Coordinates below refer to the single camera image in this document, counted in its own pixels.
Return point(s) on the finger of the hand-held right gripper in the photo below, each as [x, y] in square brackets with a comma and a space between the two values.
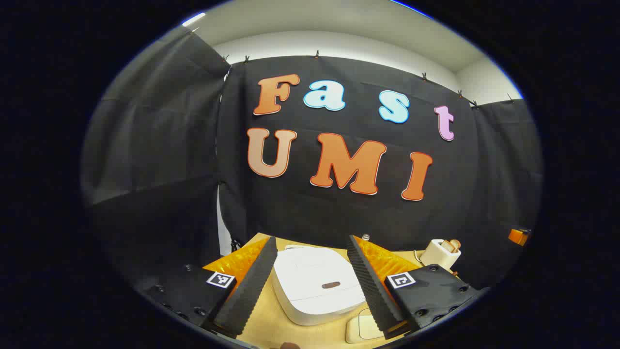
[518, 236]

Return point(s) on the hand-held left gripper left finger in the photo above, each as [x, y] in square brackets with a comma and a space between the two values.
[249, 286]

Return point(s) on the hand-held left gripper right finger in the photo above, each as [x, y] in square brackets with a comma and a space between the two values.
[370, 286]

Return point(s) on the white rice cooker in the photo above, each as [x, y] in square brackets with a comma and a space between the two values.
[315, 271]

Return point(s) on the cream square rice container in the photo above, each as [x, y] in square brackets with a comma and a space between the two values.
[363, 329]

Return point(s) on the toasted bread slice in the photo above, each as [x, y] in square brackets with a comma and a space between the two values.
[456, 244]
[447, 246]

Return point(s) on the white toaster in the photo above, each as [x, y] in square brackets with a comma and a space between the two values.
[436, 257]

